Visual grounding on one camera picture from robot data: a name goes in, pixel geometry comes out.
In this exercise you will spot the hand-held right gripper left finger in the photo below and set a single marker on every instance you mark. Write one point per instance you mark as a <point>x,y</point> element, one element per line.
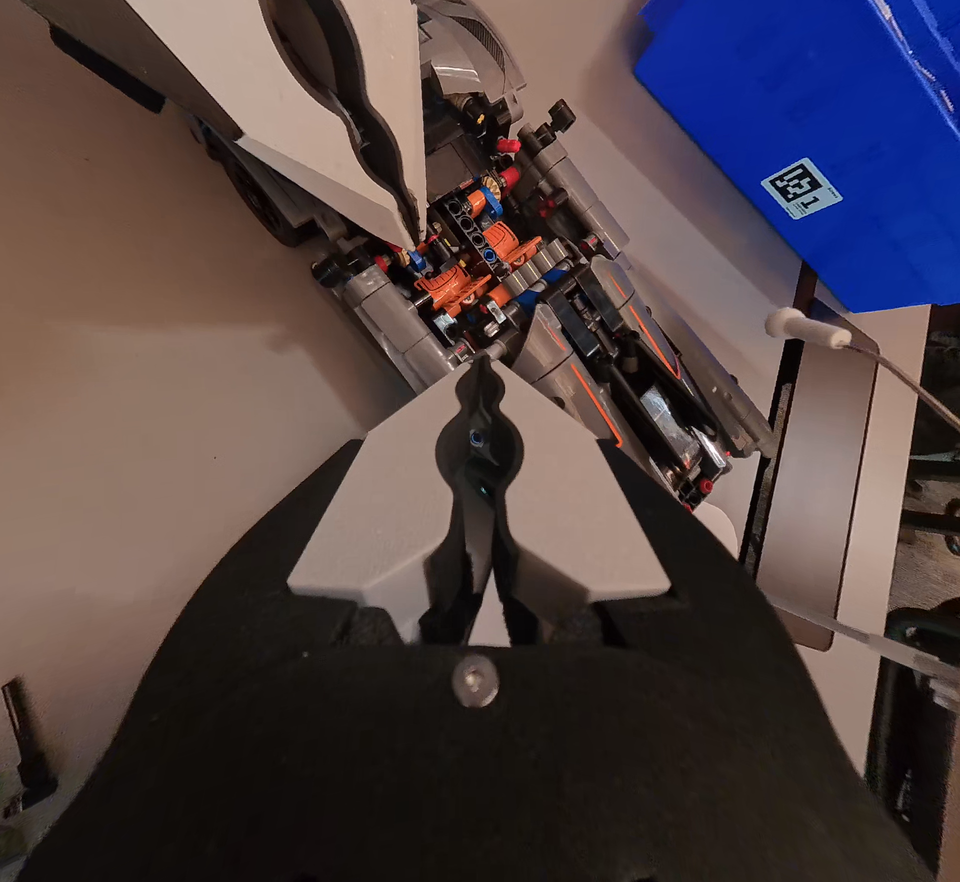
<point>375,507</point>

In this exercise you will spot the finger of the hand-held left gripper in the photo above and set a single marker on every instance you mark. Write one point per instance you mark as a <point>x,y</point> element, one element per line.
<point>382,20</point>
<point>187,35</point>

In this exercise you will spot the grey lego car model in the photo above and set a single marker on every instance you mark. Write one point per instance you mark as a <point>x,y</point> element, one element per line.
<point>555,365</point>

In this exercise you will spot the steel bracket strip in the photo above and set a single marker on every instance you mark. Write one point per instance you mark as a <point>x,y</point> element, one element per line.
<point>862,634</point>

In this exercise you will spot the blue storage bin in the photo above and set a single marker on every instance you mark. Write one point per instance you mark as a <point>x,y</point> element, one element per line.
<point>787,72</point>

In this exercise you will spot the cluster of small lego parts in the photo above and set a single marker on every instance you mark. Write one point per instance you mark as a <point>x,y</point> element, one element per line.
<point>22,747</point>

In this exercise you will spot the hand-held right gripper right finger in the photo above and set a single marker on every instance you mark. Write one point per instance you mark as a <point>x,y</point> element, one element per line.
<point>570,515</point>

